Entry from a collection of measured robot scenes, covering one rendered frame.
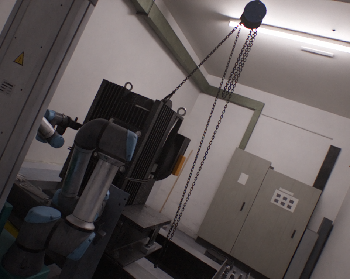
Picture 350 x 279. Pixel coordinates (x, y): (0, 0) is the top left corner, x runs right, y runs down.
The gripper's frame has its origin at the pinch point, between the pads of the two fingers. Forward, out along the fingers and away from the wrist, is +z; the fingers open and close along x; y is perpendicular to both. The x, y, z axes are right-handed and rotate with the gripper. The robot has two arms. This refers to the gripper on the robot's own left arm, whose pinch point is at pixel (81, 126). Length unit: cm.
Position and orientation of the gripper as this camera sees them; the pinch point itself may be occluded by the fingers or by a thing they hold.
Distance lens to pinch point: 186.9
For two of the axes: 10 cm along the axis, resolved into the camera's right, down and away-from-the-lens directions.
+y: 4.2, -9.1, 0.2
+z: 3.8, 1.9, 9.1
